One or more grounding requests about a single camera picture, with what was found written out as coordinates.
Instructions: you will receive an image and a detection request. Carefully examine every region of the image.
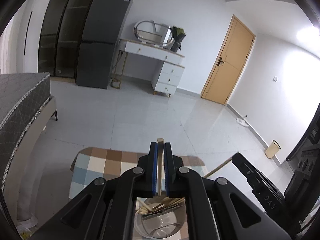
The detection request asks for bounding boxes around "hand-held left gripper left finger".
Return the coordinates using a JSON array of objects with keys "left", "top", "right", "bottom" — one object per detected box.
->
[{"left": 30, "top": 142, "right": 159, "bottom": 240}]

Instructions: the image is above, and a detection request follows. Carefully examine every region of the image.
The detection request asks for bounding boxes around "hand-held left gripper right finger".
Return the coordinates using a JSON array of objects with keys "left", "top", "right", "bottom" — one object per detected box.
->
[{"left": 163, "top": 142, "right": 293, "bottom": 240}]

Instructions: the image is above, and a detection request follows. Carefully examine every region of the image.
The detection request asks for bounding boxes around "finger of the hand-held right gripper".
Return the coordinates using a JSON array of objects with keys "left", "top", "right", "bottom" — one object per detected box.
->
[{"left": 231, "top": 152, "right": 265, "bottom": 195}]

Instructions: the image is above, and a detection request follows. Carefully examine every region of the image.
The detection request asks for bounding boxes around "wooden chopstick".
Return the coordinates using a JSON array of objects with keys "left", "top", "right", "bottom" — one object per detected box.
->
[
  {"left": 157, "top": 137, "right": 165, "bottom": 197},
  {"left": 204, "top": 159, "right": 233, "bottom": 178}
]

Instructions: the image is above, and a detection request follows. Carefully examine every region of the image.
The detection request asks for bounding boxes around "group of wooden chopsticks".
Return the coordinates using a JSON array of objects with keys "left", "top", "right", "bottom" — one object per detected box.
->
[{"left": 137, "top": 197, "right": 186, "bottom": 215}]

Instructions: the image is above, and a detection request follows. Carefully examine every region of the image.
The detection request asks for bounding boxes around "white utensil holder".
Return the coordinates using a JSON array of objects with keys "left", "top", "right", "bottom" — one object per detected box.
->
[{"left": 134, "top": 197, "right": 187, "bottom": 239}]

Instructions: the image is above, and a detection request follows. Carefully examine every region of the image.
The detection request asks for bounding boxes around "beige waste bin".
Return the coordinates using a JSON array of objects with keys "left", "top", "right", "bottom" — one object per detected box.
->
[{"left": 265, "top": 140, "right": 281, "bottom": 159}]

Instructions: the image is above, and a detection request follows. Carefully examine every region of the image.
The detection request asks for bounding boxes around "plaid table mat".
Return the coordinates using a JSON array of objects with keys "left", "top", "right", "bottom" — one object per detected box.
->
[{"left": 69, "top": 147, "right": 208, "bottom": 240}]

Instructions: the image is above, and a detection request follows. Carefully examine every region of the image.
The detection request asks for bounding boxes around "white dressing table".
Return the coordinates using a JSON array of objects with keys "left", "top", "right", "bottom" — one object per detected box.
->
[{"left": 119, "top": 39, "right": 185, "bottom": 98}]

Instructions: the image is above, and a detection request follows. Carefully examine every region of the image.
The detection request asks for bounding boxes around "wooden door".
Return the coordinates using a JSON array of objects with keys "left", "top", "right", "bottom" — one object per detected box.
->
[{"left": 200, "top": 14, "right": 256, "bottom": 105}]

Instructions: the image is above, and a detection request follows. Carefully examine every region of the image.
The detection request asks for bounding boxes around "oval mirror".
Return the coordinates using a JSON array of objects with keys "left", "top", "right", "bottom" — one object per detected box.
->
[{"left": 132, "top": 19, "right": 175, "bottom": 48}]

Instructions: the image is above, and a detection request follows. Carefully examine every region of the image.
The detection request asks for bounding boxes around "dark grey refrigerator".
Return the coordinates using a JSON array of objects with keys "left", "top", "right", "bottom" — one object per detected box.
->
[{"left": 76, "top": 0, "right": 135, "bottom": 90}]

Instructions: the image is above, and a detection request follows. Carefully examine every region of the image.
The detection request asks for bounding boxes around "grey quilted mattress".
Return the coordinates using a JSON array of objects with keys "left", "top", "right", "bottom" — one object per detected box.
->
[{"left": 0, "top": 72, "right": 51, "bottom": 190}]

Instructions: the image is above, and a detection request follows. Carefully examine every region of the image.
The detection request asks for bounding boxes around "dark glass cabinet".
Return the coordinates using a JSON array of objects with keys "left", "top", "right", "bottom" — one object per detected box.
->
[{"left": 37, "top": 0, "right": 100, "bottom": 78}]

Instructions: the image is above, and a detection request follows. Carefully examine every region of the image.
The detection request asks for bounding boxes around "gold frame stool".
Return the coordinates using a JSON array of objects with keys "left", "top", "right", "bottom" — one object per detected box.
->
[{"left": 111, "top": 51, "right": 129, "bottom": 90}]

